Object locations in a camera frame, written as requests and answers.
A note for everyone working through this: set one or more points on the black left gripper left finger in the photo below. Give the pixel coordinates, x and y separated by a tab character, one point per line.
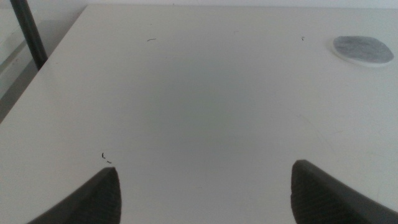
99	199

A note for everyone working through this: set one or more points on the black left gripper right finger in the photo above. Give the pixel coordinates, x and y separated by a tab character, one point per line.
320	199

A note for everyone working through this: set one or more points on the round grey cup mat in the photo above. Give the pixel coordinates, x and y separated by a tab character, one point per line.
362	49

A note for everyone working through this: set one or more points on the black metal pole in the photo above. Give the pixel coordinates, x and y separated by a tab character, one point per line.
29	34

